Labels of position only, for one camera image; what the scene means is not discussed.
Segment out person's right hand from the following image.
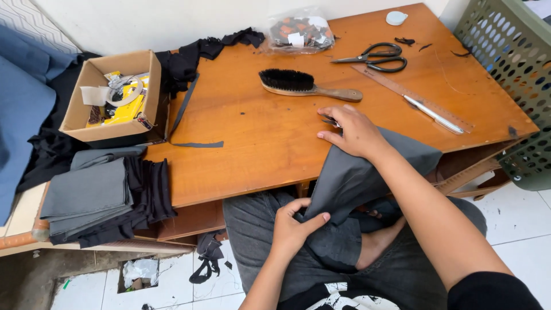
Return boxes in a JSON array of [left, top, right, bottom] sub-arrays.
[[317, 104, 390, 160]]

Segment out large white tape ring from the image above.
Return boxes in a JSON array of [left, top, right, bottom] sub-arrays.
[[106, 75, 144, 107]]

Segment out person's left hand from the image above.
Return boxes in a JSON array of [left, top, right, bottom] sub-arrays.
[[272, 198, 331, 262]]

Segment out white paper piece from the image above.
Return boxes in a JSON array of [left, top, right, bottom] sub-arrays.
[[80, 86, 111, 107]]

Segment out wooden brush with black bristles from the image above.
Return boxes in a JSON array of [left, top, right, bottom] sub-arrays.
[[259, 68, 363, 103]]

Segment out black handled scissors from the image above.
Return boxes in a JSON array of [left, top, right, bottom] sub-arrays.
[[330, 42, 408, 73]]

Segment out large black cloth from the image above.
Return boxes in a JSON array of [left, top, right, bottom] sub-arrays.
[[16, 52, 169, 193]]

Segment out yellow packet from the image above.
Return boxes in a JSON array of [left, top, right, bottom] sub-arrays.
[[85, 71, 150, 128]]

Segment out person's grey jeans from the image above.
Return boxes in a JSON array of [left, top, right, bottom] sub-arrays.
[[222, 189, 488, 310]]

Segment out crumpled black cloth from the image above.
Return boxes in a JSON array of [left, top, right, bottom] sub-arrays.
[[155, 28, 266, 97]]

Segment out clear bag of fabric labels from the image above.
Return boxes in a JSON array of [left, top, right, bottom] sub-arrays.
[[265, 9, 336, 55]]

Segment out green perforated plastic basket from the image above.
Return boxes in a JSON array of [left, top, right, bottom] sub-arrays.
[[454, 0, 551, 192]]

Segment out large blue cloth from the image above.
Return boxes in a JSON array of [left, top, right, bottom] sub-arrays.
[[0, 24, 83, 227]]

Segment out grey fabric piece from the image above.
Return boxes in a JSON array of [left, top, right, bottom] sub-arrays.
[[300, 127, 443, 226]]

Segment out zigzag patterned mattress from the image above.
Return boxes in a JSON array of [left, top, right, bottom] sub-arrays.
[[0, 0, 83, 55]]

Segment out person's bare foot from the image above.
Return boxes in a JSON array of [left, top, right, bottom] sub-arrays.
[[355, 215, 408, 271]]

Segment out silver pen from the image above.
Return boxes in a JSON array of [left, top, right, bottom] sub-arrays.
[[403, 94, 465, 135]]

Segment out thin grey fabric strip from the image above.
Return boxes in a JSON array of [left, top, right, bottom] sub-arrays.
[[170, 73, 225, 149]]

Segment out stack of folded black fabric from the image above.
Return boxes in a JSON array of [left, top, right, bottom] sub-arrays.
[[49, 157, 178, 249]]

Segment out person's black printed shirt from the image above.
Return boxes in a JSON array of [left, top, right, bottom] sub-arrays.
[[277, 271, 544, 310]]

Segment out long brown ruler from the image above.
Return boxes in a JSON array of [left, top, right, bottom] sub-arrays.
[[351, 65, 474, 133]]

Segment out crumpled white plastic bag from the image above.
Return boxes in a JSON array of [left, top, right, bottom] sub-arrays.
[[122, 258, 159, 289]]

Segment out stack of folded grey fabric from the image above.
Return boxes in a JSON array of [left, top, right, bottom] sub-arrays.
[[40, 146, 148, 237]]

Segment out black strap offcuts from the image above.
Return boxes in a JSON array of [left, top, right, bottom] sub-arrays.
[[189, 230, 228, 285]]

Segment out open cardboard box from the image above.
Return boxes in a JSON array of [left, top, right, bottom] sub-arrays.
[[59, 50, 163, 143]]

